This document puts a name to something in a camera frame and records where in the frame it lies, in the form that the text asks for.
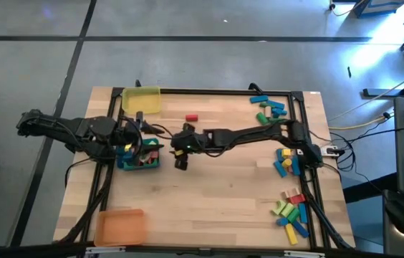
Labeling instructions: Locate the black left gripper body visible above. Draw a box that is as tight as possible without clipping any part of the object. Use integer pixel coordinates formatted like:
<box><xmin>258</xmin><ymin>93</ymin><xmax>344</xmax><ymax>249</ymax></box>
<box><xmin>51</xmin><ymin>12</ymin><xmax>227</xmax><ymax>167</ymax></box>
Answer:
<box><xmin>117</xmin><ymin>110</ymin><xmax>145</xmax><ymax>161</ymax></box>

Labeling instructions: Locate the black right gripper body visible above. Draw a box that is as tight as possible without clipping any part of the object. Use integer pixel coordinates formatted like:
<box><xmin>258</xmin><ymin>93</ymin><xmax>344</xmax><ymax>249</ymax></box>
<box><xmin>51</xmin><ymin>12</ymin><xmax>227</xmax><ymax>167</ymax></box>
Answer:
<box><xmin>169</xmin><ymin>123</ymin><xmax>207</xmax><ymax>171</ymax></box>

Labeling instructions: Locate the blue arch block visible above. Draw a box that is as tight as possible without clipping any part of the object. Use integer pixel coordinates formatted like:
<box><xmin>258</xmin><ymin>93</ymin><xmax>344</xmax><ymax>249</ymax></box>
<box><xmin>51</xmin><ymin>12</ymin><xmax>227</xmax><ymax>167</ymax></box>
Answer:
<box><xmin>117</xmin><ymin>150</ymin><xmax>134</xmax><ymax>168</ymax></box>

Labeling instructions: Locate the light green arch block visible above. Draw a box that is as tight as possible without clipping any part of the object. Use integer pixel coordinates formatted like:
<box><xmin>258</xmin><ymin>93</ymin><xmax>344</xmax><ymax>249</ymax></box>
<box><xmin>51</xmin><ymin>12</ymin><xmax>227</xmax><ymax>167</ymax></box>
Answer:
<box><xmin>270</xmin><ymin>199</ymin><xmax>288</xmax><ymax>216</ymax></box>

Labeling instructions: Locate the teal plastic bin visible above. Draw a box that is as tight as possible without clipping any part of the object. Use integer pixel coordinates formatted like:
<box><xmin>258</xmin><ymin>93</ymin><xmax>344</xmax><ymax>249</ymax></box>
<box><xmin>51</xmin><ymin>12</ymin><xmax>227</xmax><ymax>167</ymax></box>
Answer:
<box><xmin>116</xmin><ymin>138</ymin><xmax>161</xmax><ymax>171</ymax></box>

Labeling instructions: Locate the yellow plastic bin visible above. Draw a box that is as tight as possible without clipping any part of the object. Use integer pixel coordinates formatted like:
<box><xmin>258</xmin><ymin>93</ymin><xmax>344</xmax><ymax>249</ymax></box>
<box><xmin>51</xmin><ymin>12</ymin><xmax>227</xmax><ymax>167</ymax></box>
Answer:
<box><xmin>120</xmin><ymin>85</ymin><xmax>163</xmax><ymax>116</ymax></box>

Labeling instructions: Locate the orange plastic bin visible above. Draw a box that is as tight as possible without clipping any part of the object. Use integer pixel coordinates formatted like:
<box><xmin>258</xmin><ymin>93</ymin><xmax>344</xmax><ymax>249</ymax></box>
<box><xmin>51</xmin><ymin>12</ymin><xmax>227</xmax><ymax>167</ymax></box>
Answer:
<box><xmin>93</xmin><ymin>209</ymin><xmax>148</xmax><ymax>247</ymax></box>

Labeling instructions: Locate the light green cylinder block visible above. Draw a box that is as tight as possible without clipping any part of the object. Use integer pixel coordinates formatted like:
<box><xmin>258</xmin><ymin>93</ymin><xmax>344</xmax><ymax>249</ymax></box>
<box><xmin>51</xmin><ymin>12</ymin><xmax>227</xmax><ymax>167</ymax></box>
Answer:
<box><xmin>280</xmin><ymin>202</ymin><xmax>296</xmax><ymax>218</ymax></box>

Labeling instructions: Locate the yellow plank block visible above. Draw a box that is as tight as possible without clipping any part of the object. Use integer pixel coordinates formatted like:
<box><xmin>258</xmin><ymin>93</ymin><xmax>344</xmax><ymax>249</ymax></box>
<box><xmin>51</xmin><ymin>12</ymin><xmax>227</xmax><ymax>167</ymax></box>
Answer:
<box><xmin>284</xmin><ymin>224</ymin><xmax>299</xmax><ymax>246</ymax></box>

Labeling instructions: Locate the black rig beam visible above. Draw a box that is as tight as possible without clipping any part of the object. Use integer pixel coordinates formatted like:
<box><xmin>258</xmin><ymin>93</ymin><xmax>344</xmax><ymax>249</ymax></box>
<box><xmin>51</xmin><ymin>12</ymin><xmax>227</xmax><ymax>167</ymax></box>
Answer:
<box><xmin>0</xmin><ymin>242</ymin><xmax>404</xmax><ymax>258</ymax></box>

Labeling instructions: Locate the black desk leg bar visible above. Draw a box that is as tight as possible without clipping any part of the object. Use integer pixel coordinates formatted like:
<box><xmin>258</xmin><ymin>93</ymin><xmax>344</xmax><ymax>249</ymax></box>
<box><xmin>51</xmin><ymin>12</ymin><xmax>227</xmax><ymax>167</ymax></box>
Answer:
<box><xmin>362</xmin><ymin>70</ymin><xmax>404</xmax><ymax>100</ymax></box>

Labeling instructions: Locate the black computer mouse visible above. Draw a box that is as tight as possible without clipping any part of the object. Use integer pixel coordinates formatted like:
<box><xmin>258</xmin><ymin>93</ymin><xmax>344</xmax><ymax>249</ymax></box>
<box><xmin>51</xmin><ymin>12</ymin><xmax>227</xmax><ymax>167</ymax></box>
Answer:
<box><xmin>384</xmin><ymin>200</ymin><xmax>404</xmax><ymax>236</ymax></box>

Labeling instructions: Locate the blue box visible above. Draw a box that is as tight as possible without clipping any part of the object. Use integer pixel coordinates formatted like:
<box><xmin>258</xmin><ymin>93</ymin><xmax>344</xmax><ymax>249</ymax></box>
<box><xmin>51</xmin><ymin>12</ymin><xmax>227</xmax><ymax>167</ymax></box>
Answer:
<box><xmin>352</xmin><ymin>0</ymin><xmax>404</xmax><ymax>19</ymax></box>

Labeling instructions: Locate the black aluminium table frame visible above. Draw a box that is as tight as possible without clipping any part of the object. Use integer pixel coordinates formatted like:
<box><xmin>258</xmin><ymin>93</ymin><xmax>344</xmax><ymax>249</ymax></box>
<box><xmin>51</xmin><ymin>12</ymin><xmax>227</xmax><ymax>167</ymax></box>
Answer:
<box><xmin>58</xmin><ymin>85</ymin><xmax>355</xmax><ymax>251</ymax></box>

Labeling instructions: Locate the silver bracket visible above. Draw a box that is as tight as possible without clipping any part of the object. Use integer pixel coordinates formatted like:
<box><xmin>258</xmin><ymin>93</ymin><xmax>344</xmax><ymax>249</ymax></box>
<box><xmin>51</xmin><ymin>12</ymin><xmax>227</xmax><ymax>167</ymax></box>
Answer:
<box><xmin>283</xmin><ymin>249</ymin><xmax>327</xmax><ymax>258</ymax></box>
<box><xmin>84</xmin><ymin>246</ymin><xmax>128</xmax><ymax>256</ymax></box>

